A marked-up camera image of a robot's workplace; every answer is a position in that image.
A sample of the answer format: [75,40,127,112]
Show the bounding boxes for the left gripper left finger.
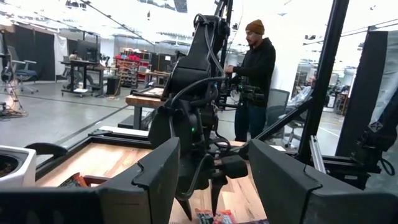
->
[0,136,182,224]

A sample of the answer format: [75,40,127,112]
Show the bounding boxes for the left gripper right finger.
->
[248,138,398,224]

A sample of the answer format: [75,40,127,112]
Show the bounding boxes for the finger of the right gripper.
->
[175,195,193,222]
[210,177,228,217]

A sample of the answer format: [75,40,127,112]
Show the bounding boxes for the wooden compartment tray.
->
[81,174,110,187]

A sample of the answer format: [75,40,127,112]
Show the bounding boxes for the wooden background table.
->
[125,86,175,130]

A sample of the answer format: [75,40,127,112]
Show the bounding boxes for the grey mesh office chair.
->
[264,88,308,149]

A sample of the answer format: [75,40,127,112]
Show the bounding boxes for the person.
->
[68,49,82,62]
[224,19,277,142]

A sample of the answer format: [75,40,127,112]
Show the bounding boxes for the red storage shelf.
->
[113,48,153,90]

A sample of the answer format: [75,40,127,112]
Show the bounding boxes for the large black panel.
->
[335,29,390,158]

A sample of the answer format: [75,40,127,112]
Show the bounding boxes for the white hexagonal plant pot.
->
[0,145,37,188]

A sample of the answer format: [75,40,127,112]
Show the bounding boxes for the black background desk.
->
[60,58,108,98]

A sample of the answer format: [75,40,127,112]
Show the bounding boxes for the black background monitor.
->
[76,39,100,62]

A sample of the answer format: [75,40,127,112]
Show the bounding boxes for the blue office chair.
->
[6,45,40,95]

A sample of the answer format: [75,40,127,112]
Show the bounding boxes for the black curtain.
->
[2,24,57,82]

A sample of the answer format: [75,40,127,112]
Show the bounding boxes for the black tripod stand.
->
[0,29,29,119]

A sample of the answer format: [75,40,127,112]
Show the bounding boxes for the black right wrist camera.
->
[220,154,249,180]

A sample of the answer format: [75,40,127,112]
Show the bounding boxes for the silver bracket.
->
[308,135,328,175]

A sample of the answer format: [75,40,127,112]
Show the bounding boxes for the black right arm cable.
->
[167,76,229,110]

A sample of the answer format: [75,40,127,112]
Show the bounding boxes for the black mount with cable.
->
[350,86,398,177]

